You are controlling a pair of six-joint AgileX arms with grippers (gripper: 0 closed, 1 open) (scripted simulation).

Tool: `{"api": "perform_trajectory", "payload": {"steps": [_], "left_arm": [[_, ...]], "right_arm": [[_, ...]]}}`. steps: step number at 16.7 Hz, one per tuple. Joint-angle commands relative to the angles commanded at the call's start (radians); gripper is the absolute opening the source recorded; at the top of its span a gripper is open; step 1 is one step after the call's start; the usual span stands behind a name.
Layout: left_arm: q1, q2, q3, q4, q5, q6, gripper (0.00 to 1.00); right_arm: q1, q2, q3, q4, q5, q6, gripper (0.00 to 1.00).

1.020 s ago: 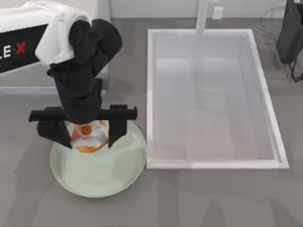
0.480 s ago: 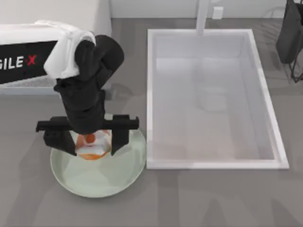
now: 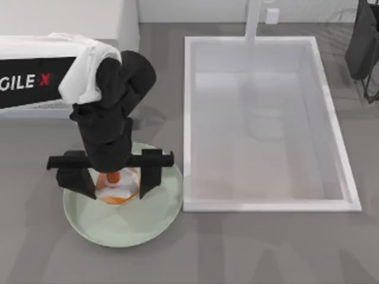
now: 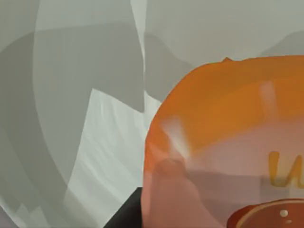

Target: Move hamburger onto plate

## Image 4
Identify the orange bottle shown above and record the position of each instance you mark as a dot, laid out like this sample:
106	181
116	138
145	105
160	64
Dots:
221	133

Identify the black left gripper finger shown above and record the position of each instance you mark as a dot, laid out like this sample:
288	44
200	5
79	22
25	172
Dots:
129	211

